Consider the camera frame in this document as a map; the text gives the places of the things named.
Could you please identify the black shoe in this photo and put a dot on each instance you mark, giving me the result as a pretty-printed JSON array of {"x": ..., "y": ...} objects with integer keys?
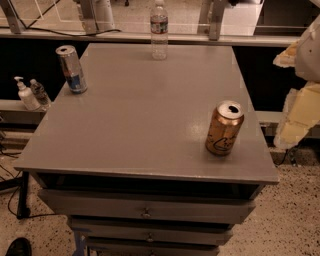
[{"x": 19, "y": 247}]

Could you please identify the clear plastic water bottle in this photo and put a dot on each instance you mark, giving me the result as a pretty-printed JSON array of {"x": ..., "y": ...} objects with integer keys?
[{"x": 159, "y": 30}]

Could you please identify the bottom grey drawer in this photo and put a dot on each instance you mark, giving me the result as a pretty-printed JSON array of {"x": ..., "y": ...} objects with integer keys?
[{"x": 127, "y": 247}]

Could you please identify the black stand leg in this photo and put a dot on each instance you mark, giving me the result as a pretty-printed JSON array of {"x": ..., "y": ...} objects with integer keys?
[{"x": 22, "y": 210}]

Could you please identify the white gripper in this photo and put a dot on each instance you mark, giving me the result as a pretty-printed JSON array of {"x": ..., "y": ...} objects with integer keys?
[{"x": 309, "y": 55}]

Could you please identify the white pump dispenser bottle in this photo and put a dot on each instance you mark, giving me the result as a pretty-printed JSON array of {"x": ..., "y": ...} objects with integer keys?
[{"x": 26, "y": 95}]

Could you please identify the middle grey drawer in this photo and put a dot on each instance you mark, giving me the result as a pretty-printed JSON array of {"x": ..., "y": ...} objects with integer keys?
[{"x": 150, "y": 232}]

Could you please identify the small clear plastic bottle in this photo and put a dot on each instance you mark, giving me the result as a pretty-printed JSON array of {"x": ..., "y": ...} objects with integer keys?
[{"x": 40, "y": 93}]

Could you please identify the gold soda can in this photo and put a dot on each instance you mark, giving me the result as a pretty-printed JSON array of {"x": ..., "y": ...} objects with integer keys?
[{"x": 226, "y": 122}]

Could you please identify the grey drawer cabinet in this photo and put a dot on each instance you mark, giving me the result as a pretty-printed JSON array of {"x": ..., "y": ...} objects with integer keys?
[{"x": 141, "y": 128}]

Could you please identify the top grey drawer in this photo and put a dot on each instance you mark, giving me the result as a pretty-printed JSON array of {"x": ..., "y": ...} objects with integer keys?
[{"x": 147, "y": 207}]

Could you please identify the grey metal window rail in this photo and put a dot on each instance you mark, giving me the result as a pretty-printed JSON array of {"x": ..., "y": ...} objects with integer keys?
[{"x": 128, "y": 37}]

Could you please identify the grey drawer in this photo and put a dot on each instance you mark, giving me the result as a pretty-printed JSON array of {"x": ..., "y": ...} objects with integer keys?
[
  {"x": 147, "y": 207},
  {"x": 150, "y": 232},
  {"x": 127, "y": 247}
]

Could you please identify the silver blue energy drink can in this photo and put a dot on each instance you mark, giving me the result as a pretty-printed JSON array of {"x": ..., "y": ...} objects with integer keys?
[{"x": 71, "y": 68}]

